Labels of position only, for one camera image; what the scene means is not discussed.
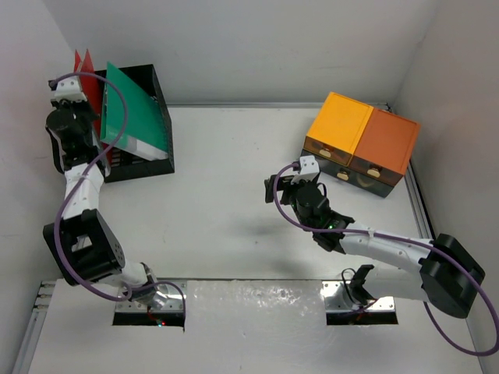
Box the red notebook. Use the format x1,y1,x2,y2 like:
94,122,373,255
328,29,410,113
74,50,103,139

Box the green notebook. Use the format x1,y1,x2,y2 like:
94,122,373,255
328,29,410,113
100,62,168,161

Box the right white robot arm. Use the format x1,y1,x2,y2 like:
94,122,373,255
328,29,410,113
264,175,485,319

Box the left metal arm base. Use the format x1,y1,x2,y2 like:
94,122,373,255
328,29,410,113
115,279,187,313

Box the right metal arm base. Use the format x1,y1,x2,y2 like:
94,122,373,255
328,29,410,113
320,280,396,313

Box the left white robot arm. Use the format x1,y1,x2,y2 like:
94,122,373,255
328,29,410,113
43,99,157,303

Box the black mesh file organizer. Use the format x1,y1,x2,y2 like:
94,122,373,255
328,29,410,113
96,63,175,183

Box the yellow drawer box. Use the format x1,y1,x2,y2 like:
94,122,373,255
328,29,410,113
303,92,374,166

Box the orange drawer box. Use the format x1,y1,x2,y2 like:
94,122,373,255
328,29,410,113
349,108,420,186

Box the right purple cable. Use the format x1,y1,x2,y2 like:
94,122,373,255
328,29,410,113
272,163,499,358

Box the purple cable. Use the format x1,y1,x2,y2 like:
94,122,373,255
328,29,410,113
48,72,186,326
272,163,499,358

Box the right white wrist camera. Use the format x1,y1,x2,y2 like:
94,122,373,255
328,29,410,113
292,156,320,184

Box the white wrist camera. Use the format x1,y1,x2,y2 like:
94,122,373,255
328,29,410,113
292,156,320,184
49,77,87,102

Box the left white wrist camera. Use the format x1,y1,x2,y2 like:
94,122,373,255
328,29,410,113
49,77,87,102

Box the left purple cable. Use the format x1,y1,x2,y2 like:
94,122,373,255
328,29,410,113
48,72,186,326

